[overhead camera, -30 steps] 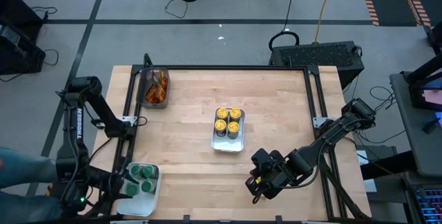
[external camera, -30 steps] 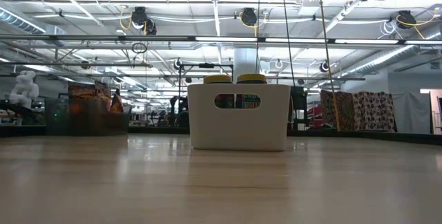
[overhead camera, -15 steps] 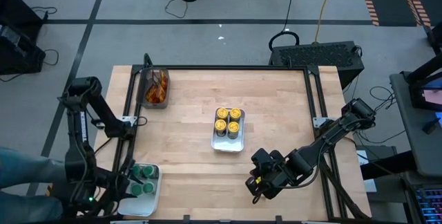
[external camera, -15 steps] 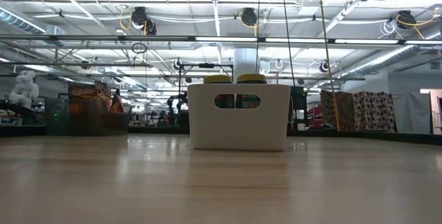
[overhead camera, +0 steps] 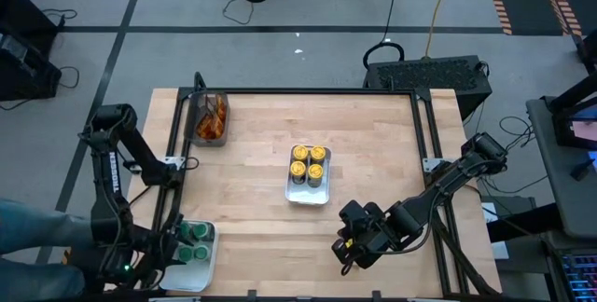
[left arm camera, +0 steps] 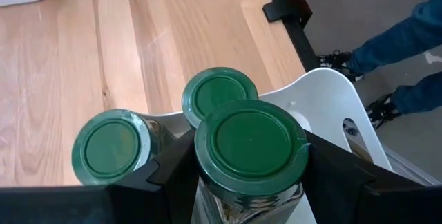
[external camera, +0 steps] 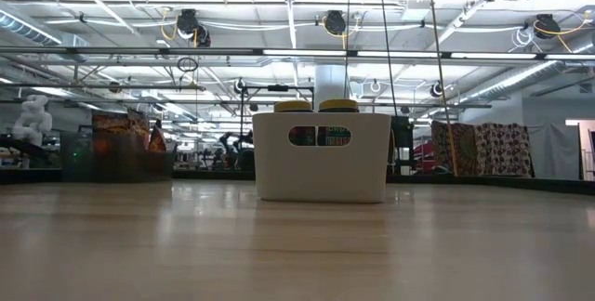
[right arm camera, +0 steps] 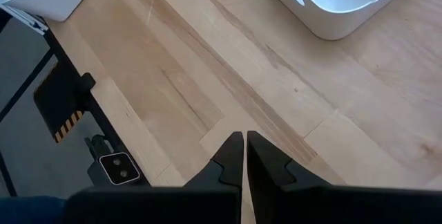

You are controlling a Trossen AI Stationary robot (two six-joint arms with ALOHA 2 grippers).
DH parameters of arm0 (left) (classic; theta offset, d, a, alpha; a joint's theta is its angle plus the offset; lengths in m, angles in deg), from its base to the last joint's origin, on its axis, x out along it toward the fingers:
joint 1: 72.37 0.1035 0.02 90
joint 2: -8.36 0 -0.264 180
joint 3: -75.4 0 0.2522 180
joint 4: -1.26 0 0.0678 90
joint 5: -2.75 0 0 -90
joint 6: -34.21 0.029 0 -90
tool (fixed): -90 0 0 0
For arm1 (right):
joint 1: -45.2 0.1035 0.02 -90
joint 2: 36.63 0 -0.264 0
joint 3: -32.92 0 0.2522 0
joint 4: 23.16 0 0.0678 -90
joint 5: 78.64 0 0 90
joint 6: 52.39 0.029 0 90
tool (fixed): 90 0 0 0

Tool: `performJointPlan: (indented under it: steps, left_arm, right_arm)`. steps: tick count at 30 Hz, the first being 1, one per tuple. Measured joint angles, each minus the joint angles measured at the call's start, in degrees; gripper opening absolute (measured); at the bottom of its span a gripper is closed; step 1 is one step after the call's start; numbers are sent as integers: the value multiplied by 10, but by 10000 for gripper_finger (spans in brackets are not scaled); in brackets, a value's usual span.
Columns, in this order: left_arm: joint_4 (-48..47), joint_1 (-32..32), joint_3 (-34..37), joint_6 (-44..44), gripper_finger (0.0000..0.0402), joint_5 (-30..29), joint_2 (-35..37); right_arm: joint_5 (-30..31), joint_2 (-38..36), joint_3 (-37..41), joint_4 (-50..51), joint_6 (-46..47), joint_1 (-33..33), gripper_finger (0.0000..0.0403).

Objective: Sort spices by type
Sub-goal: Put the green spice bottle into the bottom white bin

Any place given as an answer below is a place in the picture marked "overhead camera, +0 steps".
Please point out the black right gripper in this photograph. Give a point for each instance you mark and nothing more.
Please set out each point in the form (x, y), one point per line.
(380, 237)

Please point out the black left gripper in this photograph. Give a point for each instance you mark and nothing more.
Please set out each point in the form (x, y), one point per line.
(162, 253)

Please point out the green lid spice jar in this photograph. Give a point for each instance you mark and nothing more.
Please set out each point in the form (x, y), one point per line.
(201, 251)
(201, 230)
(186, 231)
(185, 253)

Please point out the orange spice packet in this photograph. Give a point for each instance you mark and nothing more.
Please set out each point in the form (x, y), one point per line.
(221, 113)
(207, 129)

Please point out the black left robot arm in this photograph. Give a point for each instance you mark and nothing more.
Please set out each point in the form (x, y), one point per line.
(112, 181)

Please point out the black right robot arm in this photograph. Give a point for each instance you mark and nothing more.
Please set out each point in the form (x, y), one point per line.
(466, 167)

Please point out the person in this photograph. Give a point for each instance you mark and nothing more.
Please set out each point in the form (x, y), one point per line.
(37, 227)

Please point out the black perforated computer box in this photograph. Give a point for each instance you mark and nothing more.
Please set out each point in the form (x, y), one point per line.
(426, 76)

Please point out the grey desk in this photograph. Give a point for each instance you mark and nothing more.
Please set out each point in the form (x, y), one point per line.
(559, 190)

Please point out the backlit keyboard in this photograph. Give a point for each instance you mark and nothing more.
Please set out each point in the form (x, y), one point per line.
(580, 276)

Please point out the black equipment case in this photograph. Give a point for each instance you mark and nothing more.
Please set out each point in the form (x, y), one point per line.
(23, 59)

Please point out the black monitor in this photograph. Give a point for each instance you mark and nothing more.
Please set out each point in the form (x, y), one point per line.
(566, 120)

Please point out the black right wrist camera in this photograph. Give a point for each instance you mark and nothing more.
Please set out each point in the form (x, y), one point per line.
(355, 213)

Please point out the silver metal bracket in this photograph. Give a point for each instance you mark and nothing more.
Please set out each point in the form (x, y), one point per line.
(175, 161)
(431, 163)

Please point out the black metal table frame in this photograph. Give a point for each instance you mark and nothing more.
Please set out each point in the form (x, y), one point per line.
(298, 91)

